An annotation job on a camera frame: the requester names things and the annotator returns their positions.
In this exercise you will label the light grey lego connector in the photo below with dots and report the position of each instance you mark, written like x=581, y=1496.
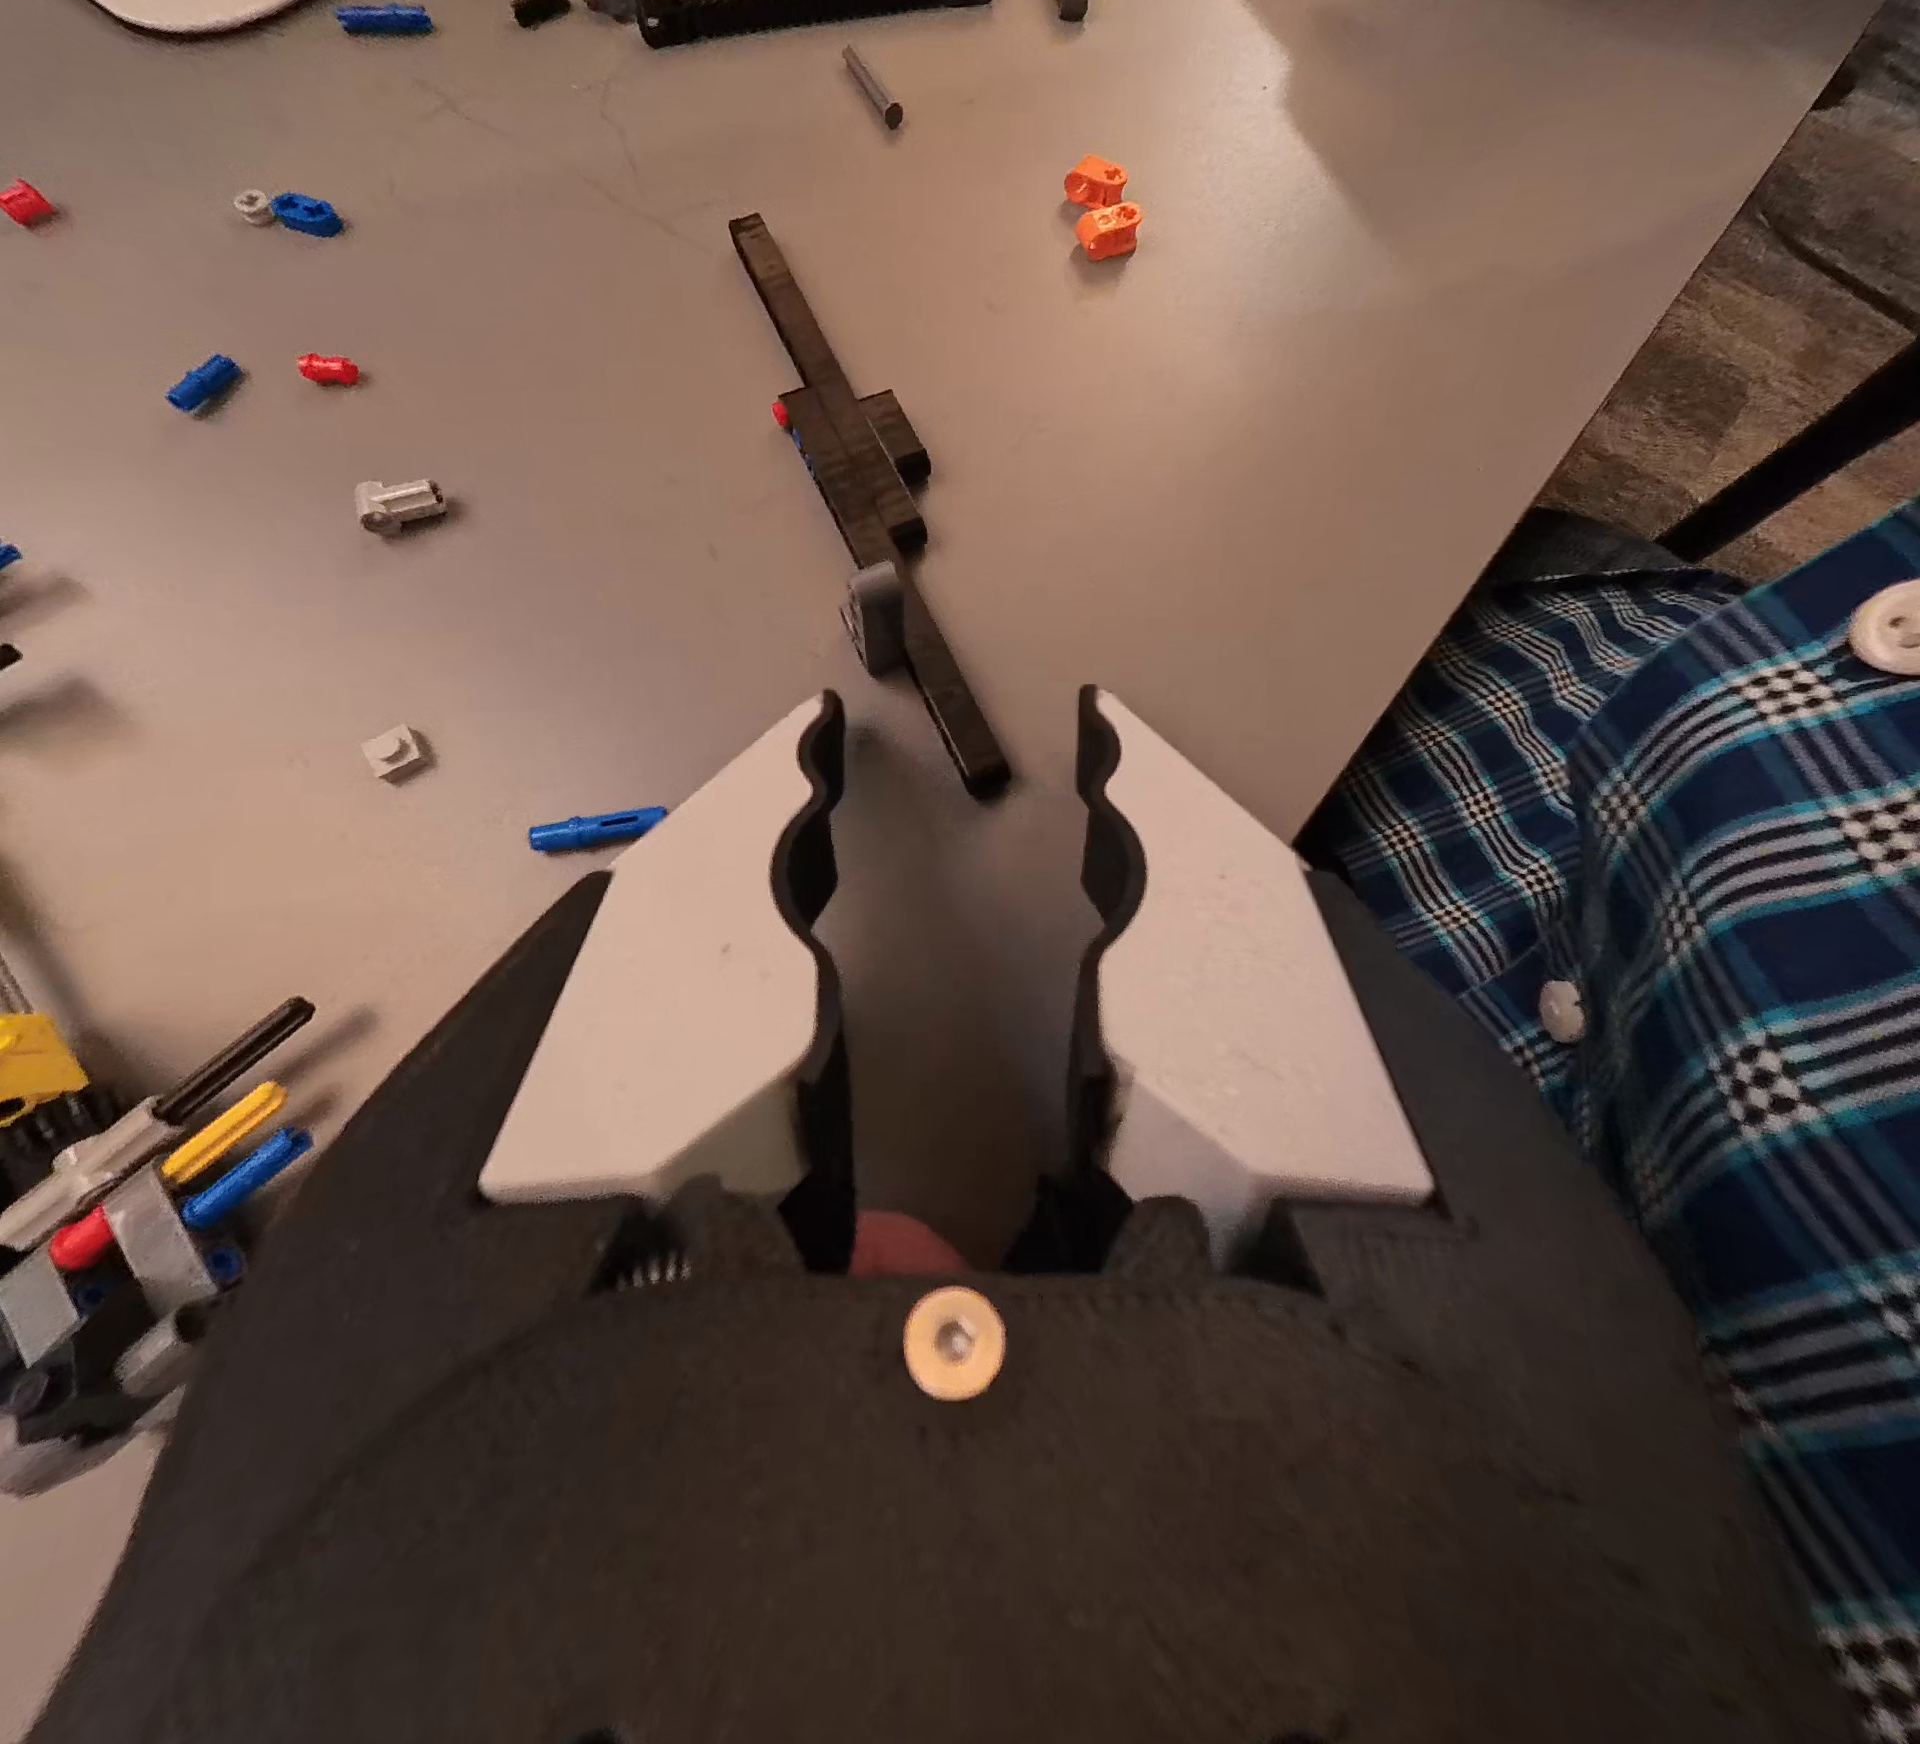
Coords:
x=393, y=507

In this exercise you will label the small black lego piece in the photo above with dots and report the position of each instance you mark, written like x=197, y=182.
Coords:
x=541, y=7

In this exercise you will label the long blue lego pin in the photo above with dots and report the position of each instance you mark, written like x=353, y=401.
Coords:
x=585, y=831

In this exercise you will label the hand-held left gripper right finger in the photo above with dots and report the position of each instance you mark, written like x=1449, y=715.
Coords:
x=1261, y=995

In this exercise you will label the small grey lego plate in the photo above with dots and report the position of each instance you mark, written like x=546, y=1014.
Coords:
x=397, y=756

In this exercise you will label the blue plaid shirt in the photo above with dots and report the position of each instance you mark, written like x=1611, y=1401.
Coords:
x=1724, y=1024

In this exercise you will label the dark grey lego axle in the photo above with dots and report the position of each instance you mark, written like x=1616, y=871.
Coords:
x=870, y=87

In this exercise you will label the black table leg with foot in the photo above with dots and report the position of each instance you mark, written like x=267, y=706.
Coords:
x=1800, y=454

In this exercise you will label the blue lego connector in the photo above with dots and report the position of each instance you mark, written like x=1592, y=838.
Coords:
x=308, y=217

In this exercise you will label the long black lego beam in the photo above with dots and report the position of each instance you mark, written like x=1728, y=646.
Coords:
x=811, y=1

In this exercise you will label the long black lego beam assembly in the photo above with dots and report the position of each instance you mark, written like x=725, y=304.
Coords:
x=855, y=454

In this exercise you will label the orange lego connector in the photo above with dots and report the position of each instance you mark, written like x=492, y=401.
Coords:
x=1110, y=232
x=1095, y=182

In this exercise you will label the red lego pin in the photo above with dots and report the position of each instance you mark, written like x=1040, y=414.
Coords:
x=326, y=371

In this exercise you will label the red lego piece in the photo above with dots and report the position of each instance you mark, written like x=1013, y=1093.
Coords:
x=22, y=202

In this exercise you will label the large multicoloured lego assembly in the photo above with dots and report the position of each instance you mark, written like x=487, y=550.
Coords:
x=150, y=1235

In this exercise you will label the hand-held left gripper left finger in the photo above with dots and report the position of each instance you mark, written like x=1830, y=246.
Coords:
x=661, y=965

